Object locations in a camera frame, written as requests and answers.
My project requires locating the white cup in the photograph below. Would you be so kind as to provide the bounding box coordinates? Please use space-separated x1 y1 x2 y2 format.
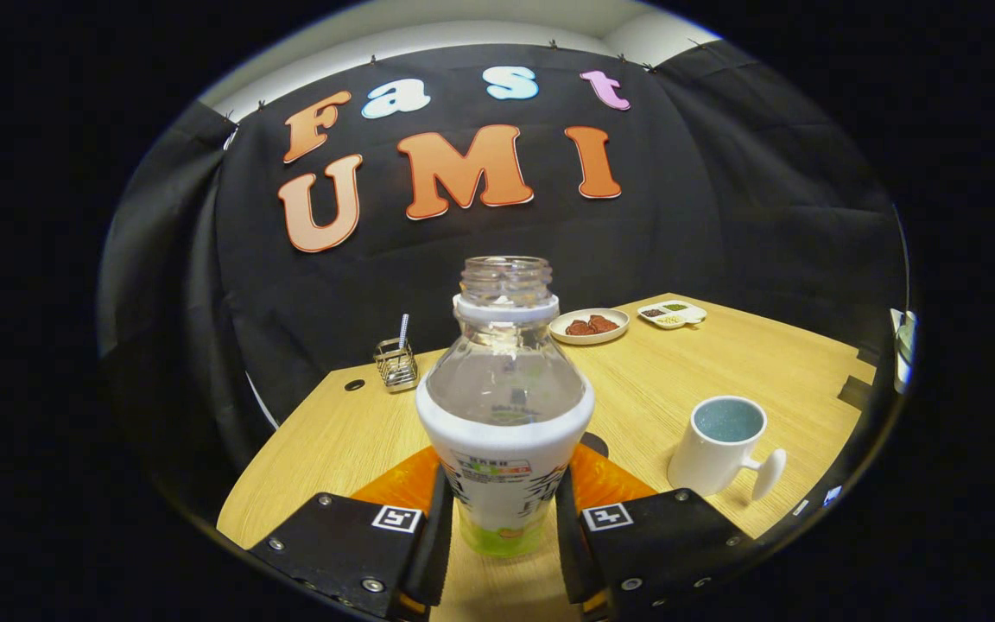
667 396 788 503

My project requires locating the white object at table edge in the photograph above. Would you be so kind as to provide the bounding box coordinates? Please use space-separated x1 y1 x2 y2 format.
890 308 919 396

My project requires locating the round white plate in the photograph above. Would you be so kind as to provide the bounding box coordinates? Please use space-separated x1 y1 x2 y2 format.
549 308 631 346

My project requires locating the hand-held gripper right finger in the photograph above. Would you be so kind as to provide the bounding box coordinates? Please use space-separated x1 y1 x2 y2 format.
554 442 757 621

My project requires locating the white divided dish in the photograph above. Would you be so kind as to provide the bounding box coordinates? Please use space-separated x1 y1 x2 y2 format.
637 300 707 331

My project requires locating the clear plastic juice bottle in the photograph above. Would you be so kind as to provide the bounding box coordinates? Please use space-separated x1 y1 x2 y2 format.
415 256 596 559

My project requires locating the wire mesh utensil holder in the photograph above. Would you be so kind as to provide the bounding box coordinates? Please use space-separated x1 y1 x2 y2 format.
374 338 419 394

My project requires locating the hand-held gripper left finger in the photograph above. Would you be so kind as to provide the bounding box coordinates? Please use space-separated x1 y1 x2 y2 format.
247 445 455 621

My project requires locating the black backdrop cloth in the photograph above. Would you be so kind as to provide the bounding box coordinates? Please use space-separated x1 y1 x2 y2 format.
96 39 909 450

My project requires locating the wooden table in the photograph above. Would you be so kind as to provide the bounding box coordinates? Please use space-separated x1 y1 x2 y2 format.
217 292 878 622

